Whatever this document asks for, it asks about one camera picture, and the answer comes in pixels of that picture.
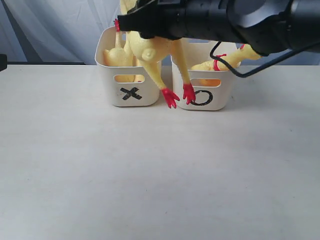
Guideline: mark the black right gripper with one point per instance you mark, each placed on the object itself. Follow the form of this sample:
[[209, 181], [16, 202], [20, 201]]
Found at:
[[155, 18]]

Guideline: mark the severed chicken head with tube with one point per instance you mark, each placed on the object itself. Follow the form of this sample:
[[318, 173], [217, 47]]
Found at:
[[138, 77]]

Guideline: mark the headless yellow rubber chicken body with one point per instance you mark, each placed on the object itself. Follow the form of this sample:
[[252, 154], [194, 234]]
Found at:
[[119, 56]]

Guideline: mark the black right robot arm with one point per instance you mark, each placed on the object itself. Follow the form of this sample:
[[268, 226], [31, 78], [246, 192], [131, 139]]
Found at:
[[268, 26]]

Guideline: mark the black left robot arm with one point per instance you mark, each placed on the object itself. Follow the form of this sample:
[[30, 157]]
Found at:
[[3, 62]]

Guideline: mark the cream bin marked X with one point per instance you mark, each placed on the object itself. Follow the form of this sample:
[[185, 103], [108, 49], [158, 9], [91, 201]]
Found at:
[[119, 85]]

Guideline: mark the cream bin marked O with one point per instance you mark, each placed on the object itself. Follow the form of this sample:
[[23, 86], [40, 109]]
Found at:
[[212, 88]]

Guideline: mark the white backdrop curtain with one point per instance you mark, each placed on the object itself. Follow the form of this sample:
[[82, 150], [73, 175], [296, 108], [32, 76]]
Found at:
[[59, 30]]

